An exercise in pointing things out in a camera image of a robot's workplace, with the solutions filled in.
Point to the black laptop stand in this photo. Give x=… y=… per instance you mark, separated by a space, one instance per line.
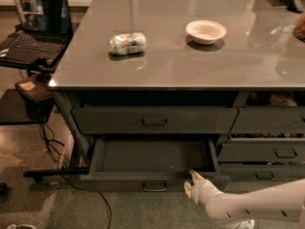
x=29 y=102

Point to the black laptop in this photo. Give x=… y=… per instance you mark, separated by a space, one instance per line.
x=45 y=32

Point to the grey drawer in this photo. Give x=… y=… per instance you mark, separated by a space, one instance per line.
x=150 y=163
x=241 y=172
x=154 y=120
x=263 y=150
x=270 y=120

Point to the grey counter cabinet frame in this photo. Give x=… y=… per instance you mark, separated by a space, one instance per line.
x=66 y=101

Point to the wrapped food package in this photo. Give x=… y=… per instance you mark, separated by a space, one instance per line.
x=128 y=43

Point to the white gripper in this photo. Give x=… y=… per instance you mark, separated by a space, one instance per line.
x=203 y=189

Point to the brown object counter edge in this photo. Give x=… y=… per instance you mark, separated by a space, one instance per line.
x=299 y=31

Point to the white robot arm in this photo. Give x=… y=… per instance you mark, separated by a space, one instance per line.
x=239 y=211

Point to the white paper bowl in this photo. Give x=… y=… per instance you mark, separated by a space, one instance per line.
x=205 y=32

